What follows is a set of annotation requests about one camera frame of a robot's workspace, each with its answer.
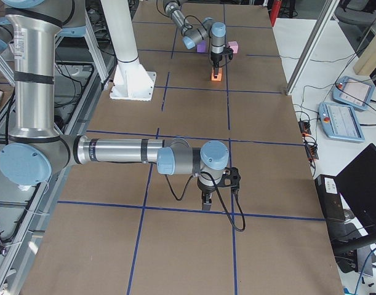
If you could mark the orange foam cube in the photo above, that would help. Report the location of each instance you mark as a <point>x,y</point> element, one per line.
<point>217,78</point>

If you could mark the dark purple foam cube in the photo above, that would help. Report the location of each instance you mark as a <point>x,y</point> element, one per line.
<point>201,47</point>

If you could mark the light pink foam cube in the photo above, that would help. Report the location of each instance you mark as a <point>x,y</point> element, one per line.
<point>234,46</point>

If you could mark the brown paper table cover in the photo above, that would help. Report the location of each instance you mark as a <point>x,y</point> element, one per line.
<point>125,229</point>

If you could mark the black orange power strip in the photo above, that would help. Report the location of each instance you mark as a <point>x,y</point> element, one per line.
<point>311,146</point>

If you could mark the black desktop computer box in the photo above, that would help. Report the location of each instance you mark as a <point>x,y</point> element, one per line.
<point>329,198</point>

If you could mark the near blue teach pendant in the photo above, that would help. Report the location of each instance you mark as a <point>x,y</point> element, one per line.
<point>340,122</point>

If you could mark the blue teach pendant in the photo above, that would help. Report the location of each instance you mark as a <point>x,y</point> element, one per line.
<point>353,92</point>
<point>340,122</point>

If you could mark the far blue teach pendant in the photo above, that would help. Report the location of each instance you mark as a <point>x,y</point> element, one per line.
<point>353,92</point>

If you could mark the black office chair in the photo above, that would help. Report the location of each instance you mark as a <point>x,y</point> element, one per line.
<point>358,13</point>

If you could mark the black laptop computer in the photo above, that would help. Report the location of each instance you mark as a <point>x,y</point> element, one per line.
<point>357,184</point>

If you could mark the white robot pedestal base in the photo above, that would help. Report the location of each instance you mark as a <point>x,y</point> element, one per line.
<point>131,80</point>

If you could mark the aluminium frame post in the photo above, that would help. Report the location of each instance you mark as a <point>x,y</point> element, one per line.
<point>316,33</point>

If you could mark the aluminium frame rail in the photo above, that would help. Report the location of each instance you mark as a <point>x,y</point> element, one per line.
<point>24,217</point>

